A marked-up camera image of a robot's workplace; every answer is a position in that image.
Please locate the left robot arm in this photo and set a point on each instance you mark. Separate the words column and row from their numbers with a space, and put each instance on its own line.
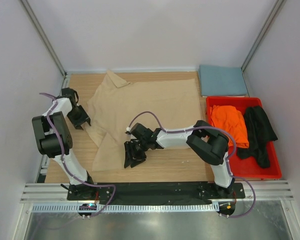
column 53, row 138

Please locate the folded blue t shirt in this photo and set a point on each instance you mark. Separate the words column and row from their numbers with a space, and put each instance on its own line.
column 221, row 81

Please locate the red plastic bin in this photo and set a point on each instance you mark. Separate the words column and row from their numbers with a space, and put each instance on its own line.
column 247, row 168

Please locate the orange t shirt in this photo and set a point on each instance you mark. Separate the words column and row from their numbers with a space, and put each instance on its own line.
column 231, row 120

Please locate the slotted cable duct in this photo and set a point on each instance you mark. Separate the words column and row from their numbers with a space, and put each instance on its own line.
column 112, row 209

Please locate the beige t shirt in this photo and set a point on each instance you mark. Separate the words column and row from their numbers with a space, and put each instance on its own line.
column 116, row 103

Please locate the left aluminium frame post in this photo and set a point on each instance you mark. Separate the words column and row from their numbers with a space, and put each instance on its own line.
column 42, row 35

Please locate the right aluminium frame post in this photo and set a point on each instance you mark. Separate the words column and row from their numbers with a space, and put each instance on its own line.
column 269, row 21

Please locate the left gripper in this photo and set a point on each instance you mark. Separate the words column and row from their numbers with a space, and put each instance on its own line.
column 84, row 116

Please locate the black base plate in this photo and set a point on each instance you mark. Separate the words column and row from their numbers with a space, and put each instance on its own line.
column 202, row 189

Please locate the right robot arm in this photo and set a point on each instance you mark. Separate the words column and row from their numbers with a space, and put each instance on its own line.
column 210, row 144

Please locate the black t shirt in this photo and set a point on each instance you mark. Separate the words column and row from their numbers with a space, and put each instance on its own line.
column 259, row 134

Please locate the aluminium front rail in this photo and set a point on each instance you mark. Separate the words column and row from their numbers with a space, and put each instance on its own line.
column 265, row 190

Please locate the aluminium frame post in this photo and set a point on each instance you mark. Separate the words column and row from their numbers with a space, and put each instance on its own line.
column 269, row 21
column 42, row 35

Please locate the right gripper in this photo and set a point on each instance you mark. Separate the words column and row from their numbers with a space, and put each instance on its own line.
column 134, row 162

